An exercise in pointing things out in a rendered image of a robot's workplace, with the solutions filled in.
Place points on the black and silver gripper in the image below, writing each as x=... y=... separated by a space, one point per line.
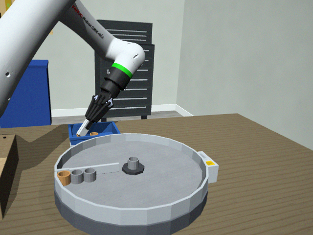
x=99 y=105

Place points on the grey metal bushing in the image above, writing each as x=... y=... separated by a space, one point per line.
x=76 y=176
x=89 y=174
x=133 y=163

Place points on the blue square tray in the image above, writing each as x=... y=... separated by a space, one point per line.
x=102 y=128

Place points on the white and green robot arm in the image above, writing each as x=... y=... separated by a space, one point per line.
x=27 y=23

